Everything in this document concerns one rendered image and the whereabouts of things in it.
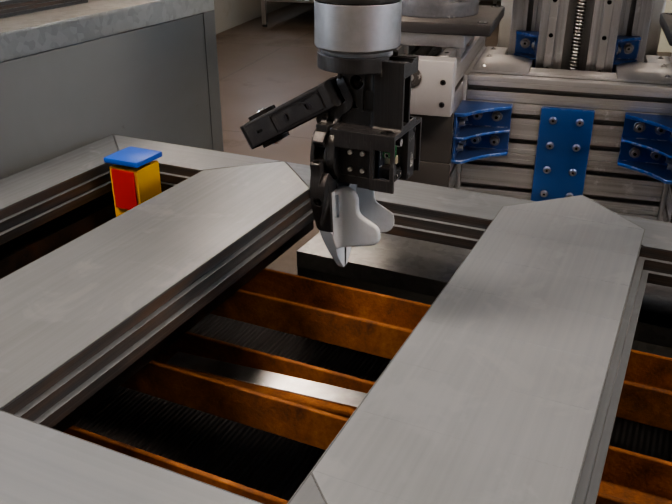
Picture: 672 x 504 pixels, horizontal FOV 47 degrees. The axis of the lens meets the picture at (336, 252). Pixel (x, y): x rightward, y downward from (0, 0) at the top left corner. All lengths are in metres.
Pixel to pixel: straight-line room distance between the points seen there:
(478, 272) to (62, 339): 0.44
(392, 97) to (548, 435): 0.31
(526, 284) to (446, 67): 0.50
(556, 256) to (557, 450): 0.35
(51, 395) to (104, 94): 0.78
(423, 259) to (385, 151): 0.64
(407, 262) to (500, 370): 0.60
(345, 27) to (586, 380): 0.37
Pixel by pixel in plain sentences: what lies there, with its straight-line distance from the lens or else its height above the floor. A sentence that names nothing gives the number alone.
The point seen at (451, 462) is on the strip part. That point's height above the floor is 0.85.
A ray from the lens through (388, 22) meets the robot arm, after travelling 0.67.
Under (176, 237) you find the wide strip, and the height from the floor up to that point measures 0.85.
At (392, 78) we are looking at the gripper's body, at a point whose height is 1.10.
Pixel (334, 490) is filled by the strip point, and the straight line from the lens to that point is 0.58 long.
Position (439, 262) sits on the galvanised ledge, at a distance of 1.28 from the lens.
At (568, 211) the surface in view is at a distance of 1.06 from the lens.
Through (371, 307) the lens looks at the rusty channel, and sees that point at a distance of 1.10.
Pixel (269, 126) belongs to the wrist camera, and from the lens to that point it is 0.73.
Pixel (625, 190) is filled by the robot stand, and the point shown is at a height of 0.77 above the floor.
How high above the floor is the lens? 1.25
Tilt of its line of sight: 26 degrees down
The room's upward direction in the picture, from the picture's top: straight up
